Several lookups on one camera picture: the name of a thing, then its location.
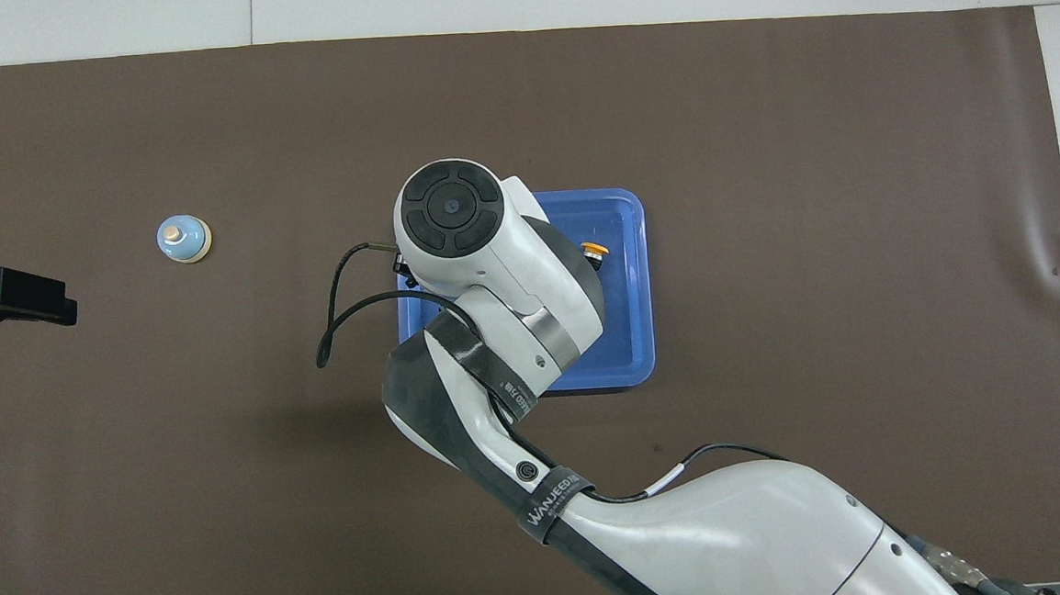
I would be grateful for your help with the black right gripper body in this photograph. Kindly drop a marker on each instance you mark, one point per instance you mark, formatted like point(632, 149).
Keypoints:
point(402, 273)

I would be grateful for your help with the light blue desk bell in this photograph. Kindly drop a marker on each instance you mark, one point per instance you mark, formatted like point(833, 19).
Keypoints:
point(183, 239)

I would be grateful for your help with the yellow push button switch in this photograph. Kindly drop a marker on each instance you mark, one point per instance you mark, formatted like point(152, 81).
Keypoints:
point(594, 252)

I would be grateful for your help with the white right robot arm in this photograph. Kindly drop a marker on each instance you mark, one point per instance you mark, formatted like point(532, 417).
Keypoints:
point(738, 542)

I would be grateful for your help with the blue plastic tray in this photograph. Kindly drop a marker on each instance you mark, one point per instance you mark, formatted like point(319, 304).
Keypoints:
point(628, 328)

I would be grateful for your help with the brown table mat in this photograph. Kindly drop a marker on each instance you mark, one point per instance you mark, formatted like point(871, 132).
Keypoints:
point(765, 228)

